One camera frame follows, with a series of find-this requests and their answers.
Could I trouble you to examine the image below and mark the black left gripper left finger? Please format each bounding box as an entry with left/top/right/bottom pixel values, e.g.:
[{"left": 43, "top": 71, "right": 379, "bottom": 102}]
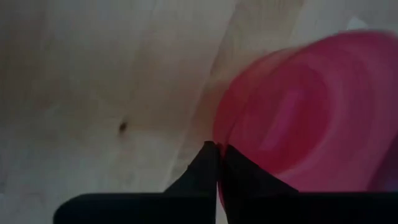
[{"left": 52, "top": 140, "right": 220, "bottom": 224}]

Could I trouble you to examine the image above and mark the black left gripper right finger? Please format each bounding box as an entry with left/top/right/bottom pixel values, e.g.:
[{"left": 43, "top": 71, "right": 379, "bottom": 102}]
[{"left": 218, "top": 144, "right": 398, "bottom": 224}]

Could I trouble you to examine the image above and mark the magenta plastic bowl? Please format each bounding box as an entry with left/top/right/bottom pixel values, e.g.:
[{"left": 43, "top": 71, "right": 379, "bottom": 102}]
[{"left": 212, "top": 29, "right": 398, "bottom": 208}]

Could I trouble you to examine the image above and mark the mauve plastic bowl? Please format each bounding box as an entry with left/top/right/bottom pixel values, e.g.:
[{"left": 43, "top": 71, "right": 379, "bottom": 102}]
[{"left": 367, "top": 146, "right": 398, "bottom": 192}]

